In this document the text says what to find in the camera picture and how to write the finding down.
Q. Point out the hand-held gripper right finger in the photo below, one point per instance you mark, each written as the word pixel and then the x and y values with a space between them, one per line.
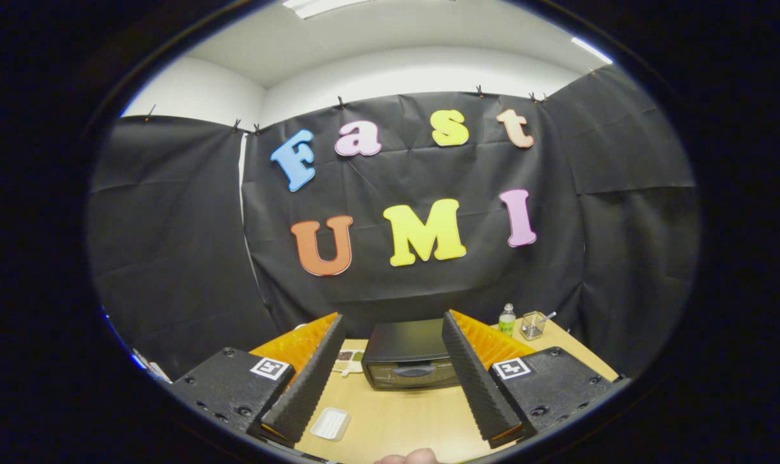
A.
pixel 477 383

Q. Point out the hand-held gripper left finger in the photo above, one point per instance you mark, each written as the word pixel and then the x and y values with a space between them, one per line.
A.
pixel 309 383

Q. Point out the black toaster oven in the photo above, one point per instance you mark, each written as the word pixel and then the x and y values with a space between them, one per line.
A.
pixel 406 348

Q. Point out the white plastic tray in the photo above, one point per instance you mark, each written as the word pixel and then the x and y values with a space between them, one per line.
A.
pixel 330 423

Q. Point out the white divided dish with grains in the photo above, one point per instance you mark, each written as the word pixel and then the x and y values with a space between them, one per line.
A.
pixel 349 359

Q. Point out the clear bottle with green label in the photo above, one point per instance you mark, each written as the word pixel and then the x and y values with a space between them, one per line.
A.
pixel 506 322

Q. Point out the clear square holder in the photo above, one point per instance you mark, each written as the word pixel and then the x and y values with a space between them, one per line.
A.
pixel 532 327

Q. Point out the metal spoon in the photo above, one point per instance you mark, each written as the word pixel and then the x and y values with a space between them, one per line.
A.
pixel 548 316

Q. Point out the row of black cloth clips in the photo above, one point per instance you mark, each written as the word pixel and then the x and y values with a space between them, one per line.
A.
pixel 340 102

